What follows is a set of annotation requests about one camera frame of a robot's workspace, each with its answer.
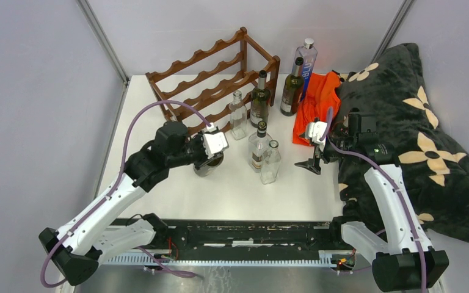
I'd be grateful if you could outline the dark green wine bottle labelled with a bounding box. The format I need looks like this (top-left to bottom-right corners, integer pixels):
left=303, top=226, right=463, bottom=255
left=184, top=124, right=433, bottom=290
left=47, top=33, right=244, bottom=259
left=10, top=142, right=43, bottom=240
left=194, top=156, right=224, bottom=177

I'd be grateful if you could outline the small clear glass bottle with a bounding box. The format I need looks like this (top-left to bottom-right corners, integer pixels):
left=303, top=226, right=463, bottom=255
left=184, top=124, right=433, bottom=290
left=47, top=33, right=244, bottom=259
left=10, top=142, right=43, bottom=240
left=260, top=140, right=282, bottom=184

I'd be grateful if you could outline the dark wine bottle silver neck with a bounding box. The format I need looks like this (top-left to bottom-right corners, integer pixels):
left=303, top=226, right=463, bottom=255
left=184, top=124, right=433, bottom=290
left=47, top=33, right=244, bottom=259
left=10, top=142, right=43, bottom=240
left=280, top=57, right=305, bottom=117

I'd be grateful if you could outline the blue square glass bottle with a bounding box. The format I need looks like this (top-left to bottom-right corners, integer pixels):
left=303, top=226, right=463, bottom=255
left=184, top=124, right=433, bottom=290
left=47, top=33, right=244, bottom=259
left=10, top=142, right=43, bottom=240
left=294, top=38, right=318, bottom=101

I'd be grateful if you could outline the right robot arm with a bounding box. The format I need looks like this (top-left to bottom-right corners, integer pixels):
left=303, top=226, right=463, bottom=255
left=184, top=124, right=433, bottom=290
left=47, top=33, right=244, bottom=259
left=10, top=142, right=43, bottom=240
left=296, top=107, right=449, bottom=292

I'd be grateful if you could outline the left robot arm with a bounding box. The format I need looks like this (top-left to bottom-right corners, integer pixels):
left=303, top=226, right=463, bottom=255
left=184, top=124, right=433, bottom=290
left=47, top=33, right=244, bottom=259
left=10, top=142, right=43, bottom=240
left=38, top=121, right=229, bottom=288

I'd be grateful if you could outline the tall clear glass bottle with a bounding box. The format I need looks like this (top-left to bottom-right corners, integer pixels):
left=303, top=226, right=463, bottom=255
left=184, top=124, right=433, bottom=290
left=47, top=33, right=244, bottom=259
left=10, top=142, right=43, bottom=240
left=228, top=90, right=247, bottom=140

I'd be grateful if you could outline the brown wooden wine rack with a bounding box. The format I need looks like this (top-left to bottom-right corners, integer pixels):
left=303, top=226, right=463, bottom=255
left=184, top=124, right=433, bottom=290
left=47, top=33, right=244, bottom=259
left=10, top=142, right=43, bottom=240
left=145, top=27, right=280, bottom=122

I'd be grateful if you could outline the clear square bottle black cap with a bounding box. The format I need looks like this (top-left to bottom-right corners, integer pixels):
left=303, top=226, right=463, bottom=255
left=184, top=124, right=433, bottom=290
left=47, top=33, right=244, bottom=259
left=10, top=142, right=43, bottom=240
left=248, top=121, right=272, bottom=173

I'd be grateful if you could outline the dark green wine bottle rear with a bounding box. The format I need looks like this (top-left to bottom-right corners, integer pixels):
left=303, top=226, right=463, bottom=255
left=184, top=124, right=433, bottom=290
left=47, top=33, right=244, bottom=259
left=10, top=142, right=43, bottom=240
left=250, top=70, right=271, bottom=127

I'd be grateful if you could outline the orange cloth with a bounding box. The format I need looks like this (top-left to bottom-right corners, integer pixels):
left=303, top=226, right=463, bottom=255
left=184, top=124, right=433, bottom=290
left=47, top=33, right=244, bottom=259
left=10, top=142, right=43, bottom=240
left=292, top=71, right=341, bottom=146

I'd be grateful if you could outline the black floral blanket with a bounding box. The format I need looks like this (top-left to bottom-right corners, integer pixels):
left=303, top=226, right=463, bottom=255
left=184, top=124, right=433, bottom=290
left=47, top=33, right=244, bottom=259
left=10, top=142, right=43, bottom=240
left=330, top=43, right=469, bottom=242

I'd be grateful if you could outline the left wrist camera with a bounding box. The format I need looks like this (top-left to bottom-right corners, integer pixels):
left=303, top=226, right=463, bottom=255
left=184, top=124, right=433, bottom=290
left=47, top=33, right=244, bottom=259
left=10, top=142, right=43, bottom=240
left=202, top=124, right=229, bottom=159

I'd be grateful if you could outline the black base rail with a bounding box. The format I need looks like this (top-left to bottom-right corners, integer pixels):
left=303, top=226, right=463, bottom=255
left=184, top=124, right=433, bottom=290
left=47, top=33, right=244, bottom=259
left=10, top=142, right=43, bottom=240
left=109, top=217, right=357, bottom=268

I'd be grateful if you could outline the right aluminium corner post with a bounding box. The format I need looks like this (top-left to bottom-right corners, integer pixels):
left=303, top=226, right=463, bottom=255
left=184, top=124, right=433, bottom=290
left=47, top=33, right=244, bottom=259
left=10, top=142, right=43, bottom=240
left=371, top=0, right=416, bottom=63

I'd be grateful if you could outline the aluminium corner post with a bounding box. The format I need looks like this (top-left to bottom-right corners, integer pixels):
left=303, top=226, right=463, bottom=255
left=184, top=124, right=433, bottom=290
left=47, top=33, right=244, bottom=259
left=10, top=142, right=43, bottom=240
left=371, top=0, right=416, bottom=63
left=76, top=0, right=130, bottom=86

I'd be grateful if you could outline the left aluminium corner post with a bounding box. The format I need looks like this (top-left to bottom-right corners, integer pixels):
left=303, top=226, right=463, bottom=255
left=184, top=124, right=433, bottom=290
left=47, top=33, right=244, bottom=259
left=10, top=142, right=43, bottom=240
left=76, top=0, right=130, bottom=86

